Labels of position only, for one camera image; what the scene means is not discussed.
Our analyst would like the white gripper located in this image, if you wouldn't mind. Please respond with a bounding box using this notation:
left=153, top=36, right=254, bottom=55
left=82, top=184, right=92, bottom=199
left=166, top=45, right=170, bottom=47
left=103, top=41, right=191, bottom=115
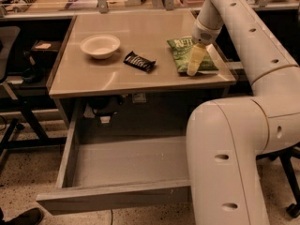
left=187, top=20, right=221, bottom=76

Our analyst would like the green jalapeno chip bag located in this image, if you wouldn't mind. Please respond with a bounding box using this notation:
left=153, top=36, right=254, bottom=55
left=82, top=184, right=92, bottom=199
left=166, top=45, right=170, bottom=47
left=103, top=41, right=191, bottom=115
left=167, top=37, right=218, bottom=76

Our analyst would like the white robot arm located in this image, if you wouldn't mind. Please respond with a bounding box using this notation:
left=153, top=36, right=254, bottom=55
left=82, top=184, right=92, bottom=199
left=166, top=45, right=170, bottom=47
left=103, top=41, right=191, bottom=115
left=187, top=0, right=300, bottom=225

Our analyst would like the grey cabinet with beige top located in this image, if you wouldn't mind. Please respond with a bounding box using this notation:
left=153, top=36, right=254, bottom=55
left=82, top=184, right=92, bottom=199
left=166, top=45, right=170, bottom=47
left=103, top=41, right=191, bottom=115
left=48, top=10, right=236, bottom=123

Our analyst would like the open grey drawer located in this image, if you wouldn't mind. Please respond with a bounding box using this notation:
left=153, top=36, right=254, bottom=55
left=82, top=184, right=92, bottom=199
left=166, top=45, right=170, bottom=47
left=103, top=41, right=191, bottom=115
left=37, top=101, right=190, bottom=215

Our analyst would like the black snack bar wrapper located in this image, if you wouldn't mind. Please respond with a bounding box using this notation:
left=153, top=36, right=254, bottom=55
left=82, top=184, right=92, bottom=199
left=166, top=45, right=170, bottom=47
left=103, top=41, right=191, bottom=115
left=123, top=51, right=156, bottom=72

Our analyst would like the white paper bowl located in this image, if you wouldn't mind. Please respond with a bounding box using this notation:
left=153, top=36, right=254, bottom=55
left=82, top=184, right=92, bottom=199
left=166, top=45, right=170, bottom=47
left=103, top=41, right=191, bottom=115
left=80, top=35, right=121, bottom=59

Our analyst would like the black office chair right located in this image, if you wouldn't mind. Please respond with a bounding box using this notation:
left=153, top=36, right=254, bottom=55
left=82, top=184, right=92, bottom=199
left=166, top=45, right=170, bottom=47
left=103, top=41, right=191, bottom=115
left=256, top=142, right=300, bottom=218

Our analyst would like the black office chair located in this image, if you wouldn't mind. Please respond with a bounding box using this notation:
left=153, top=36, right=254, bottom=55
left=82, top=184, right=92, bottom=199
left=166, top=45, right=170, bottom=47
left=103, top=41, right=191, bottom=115
left=0, top=26, right=21, bottom=159
left=256, top=142, right=300, bottom=218

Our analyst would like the black box on shelf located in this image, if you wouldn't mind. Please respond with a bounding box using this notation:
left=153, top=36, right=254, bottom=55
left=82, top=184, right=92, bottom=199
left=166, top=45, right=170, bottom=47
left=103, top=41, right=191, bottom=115
left=31, top=40, right=62, bottom=68

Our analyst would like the black office chair left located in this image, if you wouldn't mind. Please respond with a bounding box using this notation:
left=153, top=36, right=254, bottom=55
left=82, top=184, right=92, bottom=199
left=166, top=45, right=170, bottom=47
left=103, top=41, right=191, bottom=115
left=0, top=26, right=21, bottom=159

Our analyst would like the black shoe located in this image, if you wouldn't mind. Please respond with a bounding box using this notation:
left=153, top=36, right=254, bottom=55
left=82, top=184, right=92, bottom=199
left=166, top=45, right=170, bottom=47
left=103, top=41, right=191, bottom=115
left=0, top=207, right=44, bottom=225

